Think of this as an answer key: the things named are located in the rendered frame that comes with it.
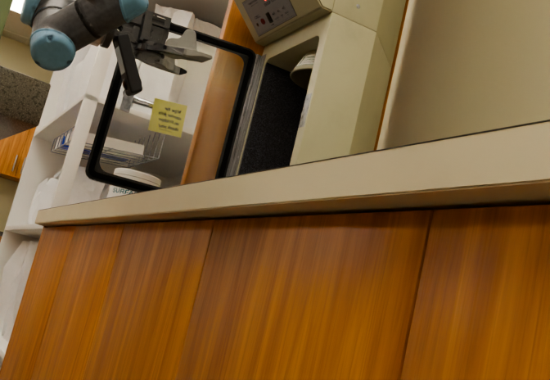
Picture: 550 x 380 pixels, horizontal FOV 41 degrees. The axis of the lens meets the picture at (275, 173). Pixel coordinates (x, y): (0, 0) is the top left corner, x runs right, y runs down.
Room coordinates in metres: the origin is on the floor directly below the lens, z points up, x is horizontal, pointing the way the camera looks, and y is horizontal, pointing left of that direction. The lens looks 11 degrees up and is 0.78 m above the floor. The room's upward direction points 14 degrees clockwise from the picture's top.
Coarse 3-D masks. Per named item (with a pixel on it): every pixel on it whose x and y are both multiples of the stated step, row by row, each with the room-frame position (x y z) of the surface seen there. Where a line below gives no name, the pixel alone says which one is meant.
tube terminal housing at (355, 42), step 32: (352, 0) 1.43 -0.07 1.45; (384, 0) 1.46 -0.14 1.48; (320, 32) 1.44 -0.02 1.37; (352, 32) 1.43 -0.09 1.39; (384, 32) 1.51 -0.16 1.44; (288, 64) 1.66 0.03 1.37; (320, 64) 1.41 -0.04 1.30; (352, 64) 1.44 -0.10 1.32; (384, 64) 1.57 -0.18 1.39; (256, 96) 1.67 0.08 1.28; (320, 96) 1.42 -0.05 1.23; (352, 96) 1.45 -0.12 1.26; (384, 96) 1.63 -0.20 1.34; (320, 128) 1.42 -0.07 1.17; (352, 128) 1.45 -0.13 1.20
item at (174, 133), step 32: (192, 64) 1.65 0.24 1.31; (224, 64) 1.67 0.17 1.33; (160, 96) 1.63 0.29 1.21; (192, 96) 1.65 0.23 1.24; (224, 96) 1.67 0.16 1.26; (128, 128) 1.62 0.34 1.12; (160, 128) 1.64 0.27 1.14; (192, 128) 1.66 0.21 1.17; (224, 128) 1.67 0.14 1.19; (128, 160) 1.63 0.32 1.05; (160, 160) 1.64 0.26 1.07; (192, 160) 1.66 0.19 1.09
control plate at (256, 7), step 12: (252, 0) 1.59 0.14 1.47; (276, 0) 1.51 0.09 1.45; (288, 0) 1.48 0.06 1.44; (252, 12) 1.62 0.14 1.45; (264, 12) 1.58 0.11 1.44; (276, 12) 1.54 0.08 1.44; (288, 12) 1.50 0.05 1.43; (252, 24) 1.65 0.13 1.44; (264, 24) 1.60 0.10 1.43; (276, 24) 1.57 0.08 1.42
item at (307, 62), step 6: (306, 54) 1.55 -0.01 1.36; (312, 54) 1.53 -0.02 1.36; (300, 60) 1.55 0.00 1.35; (306, 60) 1.53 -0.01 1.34; (312, 60) 1.51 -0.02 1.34; (300, 66) 1.53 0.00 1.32; (306, 66) 1.51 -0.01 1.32; (312, 66) 1.50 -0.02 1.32; (294, 72) 1.56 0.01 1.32; (300, 72) 1.61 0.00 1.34; (306, 72) 1.62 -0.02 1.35; (294, 78) 1.60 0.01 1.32; (300, 78) 1.62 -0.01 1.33; (306, 78) 1.63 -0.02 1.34; (300, 84) 1.63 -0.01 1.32; (306, 84) 1.64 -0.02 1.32
